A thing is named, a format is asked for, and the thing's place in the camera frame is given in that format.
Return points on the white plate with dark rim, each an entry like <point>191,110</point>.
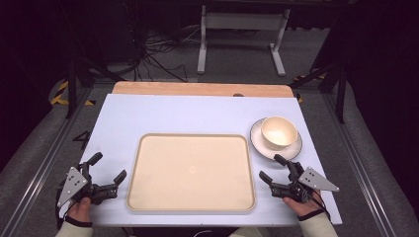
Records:
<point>263,149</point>

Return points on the white table cover sheet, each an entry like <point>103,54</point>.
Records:
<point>184,113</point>

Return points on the person's left hand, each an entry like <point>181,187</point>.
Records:
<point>81,208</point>

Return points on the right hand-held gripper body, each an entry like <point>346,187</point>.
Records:
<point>316,181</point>

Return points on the person's right hand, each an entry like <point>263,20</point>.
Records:
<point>302,207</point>

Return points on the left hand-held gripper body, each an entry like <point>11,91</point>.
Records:
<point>71,184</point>

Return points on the aluminium floor rail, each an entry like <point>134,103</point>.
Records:
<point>36,171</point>
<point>359,171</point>

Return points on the cream ceramic bowl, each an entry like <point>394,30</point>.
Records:
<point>279,132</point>

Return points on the beige plastic tray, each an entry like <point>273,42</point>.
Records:
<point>191,173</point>

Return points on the yellow and black floor tape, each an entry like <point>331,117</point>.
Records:
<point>59,95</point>

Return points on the white metal stand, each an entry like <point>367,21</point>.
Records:
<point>243,21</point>

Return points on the black tripod stand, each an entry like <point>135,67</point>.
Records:
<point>71,85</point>
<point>341,92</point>

